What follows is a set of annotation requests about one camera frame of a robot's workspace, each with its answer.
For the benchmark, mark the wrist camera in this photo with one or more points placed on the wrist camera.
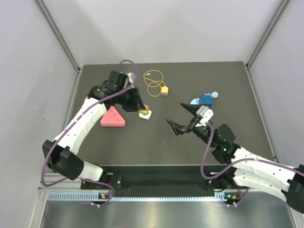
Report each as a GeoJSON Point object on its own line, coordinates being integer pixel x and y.
{"type": "Point", "coordinates": [204, 115]}
{"type": "Point", "coordinates": [131, 79]}

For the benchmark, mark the slotted cable duct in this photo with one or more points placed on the slotted cable duct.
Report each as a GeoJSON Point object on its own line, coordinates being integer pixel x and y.
{"type": "Point", "coordinates": [102, 197]}

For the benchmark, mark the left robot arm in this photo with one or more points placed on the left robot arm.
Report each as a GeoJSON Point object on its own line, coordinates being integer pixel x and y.
{"type": "Point", "coordinates": [61, 152]}

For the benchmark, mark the yellow cube plug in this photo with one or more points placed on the yellow cube plug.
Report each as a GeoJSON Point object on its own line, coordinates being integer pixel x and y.
{"type": "Point", "coordinates": [144, 111]}

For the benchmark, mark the dark blue cube socket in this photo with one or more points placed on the dark blue cube socket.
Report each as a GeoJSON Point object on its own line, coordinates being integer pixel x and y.
{"type": "Point", "coordinates": [206, 100]}

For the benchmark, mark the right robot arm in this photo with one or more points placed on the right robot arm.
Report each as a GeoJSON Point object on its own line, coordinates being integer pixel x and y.
{"type": "Point", "coordinates": [243, 168]}

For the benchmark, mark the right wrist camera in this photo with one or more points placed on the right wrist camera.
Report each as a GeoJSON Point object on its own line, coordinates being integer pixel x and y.
{"type": "Point", "coordinates": [204, 115]}

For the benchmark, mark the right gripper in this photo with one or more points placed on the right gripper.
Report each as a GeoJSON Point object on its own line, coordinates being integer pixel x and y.
{"type": "Point", "coordinates": [179, 129]}

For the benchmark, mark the light blue round power strip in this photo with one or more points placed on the light blue round power strip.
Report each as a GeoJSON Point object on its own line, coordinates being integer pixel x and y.
{"type": "Point", "coordinates": [195, 101]}

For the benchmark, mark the white charger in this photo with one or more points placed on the white charger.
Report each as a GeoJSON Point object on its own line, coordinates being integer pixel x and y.
{"type": "Point", "coordinates": [146, 116]}

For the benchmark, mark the yellow charger with cable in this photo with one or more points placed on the yellow charger with cable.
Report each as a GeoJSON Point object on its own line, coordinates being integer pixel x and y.
{"type": "Point", "coordinates": [164, 90]}

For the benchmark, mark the pink triangular power strip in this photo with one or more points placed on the pink triangular power strip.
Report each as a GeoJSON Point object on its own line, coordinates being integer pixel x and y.
{"type": "Point", "coordinates": [112, 118]}

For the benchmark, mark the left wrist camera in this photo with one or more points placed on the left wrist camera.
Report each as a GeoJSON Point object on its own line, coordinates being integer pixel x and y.
{"type": "Point", "coordinates": [131, 79]}

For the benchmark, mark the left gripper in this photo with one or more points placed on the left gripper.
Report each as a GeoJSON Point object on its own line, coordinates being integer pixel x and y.
{"type": "Point", "coordinates": [136, 104]}

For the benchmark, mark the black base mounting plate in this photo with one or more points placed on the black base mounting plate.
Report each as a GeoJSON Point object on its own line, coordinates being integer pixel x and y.
{"type": "Point", "coordinates": [125, 176]}

